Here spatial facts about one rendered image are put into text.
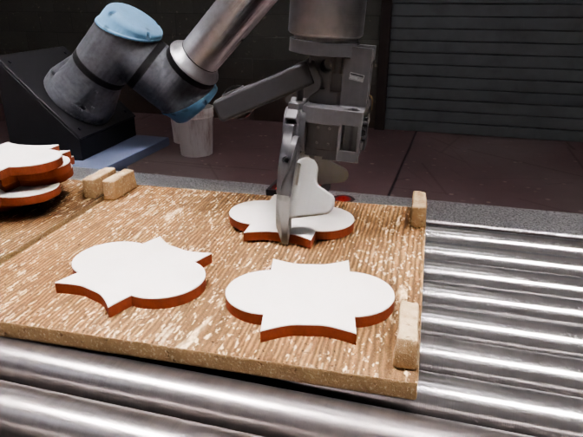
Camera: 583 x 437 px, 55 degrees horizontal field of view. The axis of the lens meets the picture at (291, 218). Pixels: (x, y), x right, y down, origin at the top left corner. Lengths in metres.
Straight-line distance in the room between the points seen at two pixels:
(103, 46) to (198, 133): 3.22
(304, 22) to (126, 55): 0.66
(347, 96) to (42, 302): 0.34
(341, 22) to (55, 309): 0.36
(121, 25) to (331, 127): 0.67
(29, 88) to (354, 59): 0.81
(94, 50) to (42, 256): 0.65
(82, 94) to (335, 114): 0.75
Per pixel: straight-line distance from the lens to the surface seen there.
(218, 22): 1.11
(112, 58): 1.19
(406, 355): 0.41
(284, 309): 0.46
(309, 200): 0.58
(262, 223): 0.62
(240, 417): 0.42
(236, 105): 0.61
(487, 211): 0.79
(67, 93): 1.23
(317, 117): 0.57
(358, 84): 0.57
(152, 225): 0.67
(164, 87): 1.18
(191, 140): 4.40
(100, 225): 0.69
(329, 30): 0.55
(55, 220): 0.72
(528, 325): 0.53
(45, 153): 0.75
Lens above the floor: 1.19
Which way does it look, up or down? 22 degrees down
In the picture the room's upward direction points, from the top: straight up
